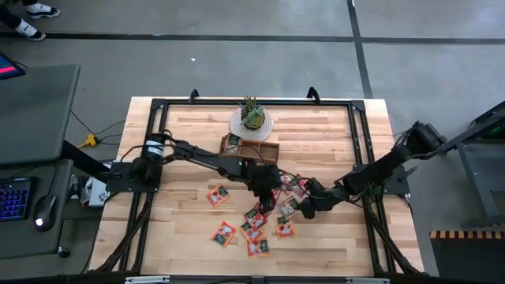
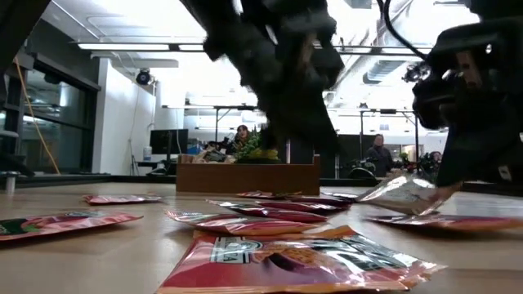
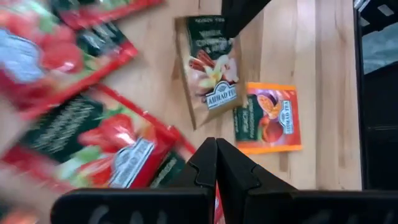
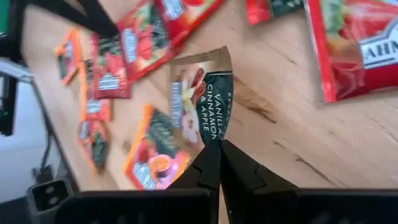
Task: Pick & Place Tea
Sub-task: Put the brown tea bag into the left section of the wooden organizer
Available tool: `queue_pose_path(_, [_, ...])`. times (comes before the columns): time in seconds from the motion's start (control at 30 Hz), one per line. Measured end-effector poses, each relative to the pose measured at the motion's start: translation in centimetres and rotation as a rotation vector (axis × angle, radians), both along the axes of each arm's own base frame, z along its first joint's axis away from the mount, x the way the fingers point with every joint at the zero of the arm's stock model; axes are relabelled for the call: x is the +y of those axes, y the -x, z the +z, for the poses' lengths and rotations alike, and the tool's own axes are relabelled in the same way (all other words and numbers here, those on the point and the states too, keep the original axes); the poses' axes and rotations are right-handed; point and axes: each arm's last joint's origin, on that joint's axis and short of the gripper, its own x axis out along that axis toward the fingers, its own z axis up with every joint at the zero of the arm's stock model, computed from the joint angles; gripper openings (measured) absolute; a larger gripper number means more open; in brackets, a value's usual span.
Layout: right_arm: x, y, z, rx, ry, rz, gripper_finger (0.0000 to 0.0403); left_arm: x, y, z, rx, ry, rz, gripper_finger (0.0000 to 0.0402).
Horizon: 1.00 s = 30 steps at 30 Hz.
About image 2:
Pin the rig overhead light bar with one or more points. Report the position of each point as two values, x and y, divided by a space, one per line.
122 46

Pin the person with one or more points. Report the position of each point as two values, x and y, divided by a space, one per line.
435 157
242 134
380 155

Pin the small grey cylinder post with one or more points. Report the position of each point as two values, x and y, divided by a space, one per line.
9 183

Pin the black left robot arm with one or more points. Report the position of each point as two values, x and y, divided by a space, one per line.
12 20

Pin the black computer monitor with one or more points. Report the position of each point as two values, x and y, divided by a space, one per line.
168 141

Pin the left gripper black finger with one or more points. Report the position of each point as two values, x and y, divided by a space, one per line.
300 122

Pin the white bottle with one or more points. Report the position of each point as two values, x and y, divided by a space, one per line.
147 154

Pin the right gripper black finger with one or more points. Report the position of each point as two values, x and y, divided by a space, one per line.
482 159

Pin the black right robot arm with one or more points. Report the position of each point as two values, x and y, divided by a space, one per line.
498 8

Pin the succulent plant in black pot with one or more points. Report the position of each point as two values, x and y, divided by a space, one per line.
255 153

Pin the wooden three-compartment tray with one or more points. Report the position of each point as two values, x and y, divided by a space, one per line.
245 177

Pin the black ceiling camera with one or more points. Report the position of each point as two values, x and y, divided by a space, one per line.
414 73
144 77

